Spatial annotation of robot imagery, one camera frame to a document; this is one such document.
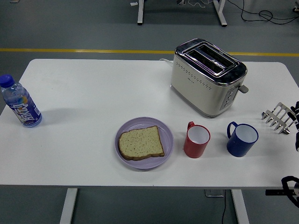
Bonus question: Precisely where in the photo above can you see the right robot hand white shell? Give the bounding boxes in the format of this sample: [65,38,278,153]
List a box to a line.
[287,101,299,153]

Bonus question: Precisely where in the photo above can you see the blue enamel cup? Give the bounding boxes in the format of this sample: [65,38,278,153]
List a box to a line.
[226,121,259,158]

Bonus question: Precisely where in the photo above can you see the black desk control panel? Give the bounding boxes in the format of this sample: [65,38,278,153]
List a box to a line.
[265,189,285,196]

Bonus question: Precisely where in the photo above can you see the red enamel cup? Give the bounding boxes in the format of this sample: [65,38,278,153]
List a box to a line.
[183,121,211,159]

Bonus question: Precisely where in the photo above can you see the slice of bread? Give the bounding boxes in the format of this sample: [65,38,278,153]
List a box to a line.
[118,125,165,161]

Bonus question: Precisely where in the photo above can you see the metal toast rack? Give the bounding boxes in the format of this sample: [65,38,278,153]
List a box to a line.
[261,102,296,135]

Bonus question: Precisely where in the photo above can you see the cream and chrome toaster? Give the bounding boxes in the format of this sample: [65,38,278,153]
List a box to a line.
[170,38,249,119]

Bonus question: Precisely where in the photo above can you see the grey box under table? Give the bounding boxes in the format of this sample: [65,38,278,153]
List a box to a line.
[205,189,225,198]

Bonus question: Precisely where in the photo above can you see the white background table leg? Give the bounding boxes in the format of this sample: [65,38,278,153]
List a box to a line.
[137,0,145,26]
[213,0,228,27]

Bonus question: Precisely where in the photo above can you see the purple round plate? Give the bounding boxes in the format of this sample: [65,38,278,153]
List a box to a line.
[114,117,175,170]

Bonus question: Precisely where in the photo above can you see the water bottle blue cap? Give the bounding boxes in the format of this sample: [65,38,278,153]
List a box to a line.
[0,74,43,128]

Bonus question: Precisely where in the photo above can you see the black cable under table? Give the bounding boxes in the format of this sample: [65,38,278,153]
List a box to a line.
[221,189,228,224]

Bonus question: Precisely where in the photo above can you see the black cable on floor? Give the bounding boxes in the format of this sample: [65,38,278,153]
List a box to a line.
[228,0,299,24]

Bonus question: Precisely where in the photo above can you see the white cable on floor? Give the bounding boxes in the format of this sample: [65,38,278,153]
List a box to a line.
[188,0,211,8]

